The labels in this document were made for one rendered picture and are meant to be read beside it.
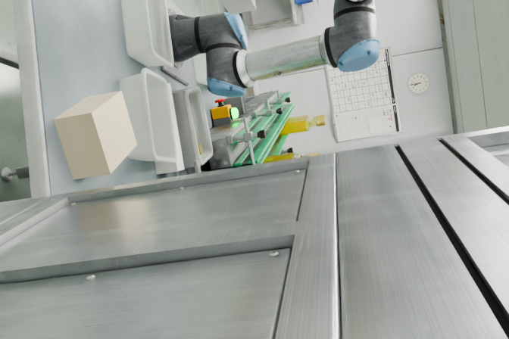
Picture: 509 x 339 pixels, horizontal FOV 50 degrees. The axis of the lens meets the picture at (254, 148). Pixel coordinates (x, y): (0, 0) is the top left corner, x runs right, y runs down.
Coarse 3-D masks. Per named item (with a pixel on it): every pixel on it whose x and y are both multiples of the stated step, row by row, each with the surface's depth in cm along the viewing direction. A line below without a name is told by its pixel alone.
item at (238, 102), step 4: (240, 96) 241; (228, 100) 242; (232, 100) 241; (236, 100) 241; (240, 100) 241; (244, 100) 247; (232, 104) 242; (236, 104) 242; (240, 104) 241; (244, 104) 245; (240, 108) 242; (244, 108) 244; (240, 112) 242; (244, 112) 242
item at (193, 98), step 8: (192, 88) 162; (184, 96) 156; (192, 96) 170; (200, 96) 170; (192, 104) 171; (200, 104) 171; (192, 112) 171; (200, 112) 171; (192, 120) 156; (200, 120) 172; (192, 128) 156; (200, 128) 172; (208, 128) 172; (192, 136) 156; (200, 136) 173; (208, 136) 172; (208, 144) 173; (208, 152) 172; (200, 160) 158
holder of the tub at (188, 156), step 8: (176, 96) 155; (176, 104) 155; (184, 104) 155; (176, 112) 156; (184, 112) 156; (176, 120) 156; (184, 120) 156; (184, 128) 156; (184, 136) 157; (184, 144) 157; (192, 144) 157; (184, 152) 158; (192, 152) 157; (184, 160) 158; (192, 160) 158; (184, 168) 159
